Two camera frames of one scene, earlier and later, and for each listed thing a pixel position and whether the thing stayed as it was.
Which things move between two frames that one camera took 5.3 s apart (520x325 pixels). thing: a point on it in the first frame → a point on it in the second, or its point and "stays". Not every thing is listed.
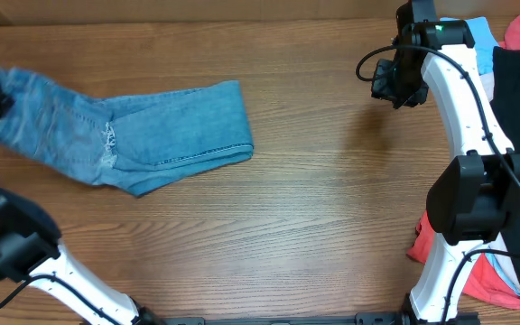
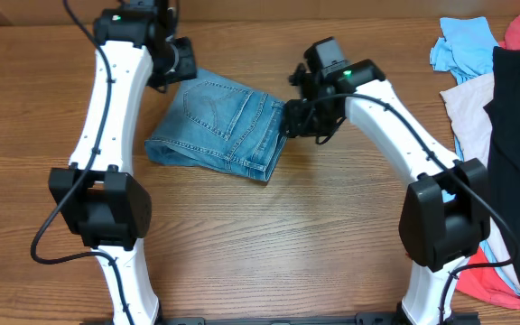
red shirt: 484,282 stays
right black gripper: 380,90 → 293,121
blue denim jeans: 129,142 → 217,125
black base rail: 335,319 stays
